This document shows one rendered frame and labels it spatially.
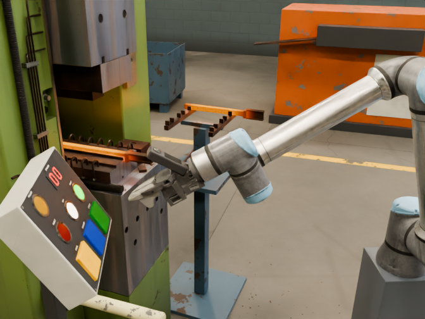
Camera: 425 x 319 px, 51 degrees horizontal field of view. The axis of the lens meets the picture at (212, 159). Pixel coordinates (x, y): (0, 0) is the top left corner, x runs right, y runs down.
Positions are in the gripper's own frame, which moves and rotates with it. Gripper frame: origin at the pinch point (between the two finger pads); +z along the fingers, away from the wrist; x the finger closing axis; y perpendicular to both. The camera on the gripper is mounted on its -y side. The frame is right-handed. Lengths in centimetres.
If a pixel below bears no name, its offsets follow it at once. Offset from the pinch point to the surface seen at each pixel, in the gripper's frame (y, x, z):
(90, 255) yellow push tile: 0.4, -20.3, 10.1
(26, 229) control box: -16.1, -28.6, 13.0
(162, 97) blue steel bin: 76, 410, 41
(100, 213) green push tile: 0.3, -0.6, 10.3
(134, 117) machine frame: 1, 81, 6
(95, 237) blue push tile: 0.6, -12.3, 10.2
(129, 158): 4.5, 43.7, 7.6
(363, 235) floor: 160, 132, -70
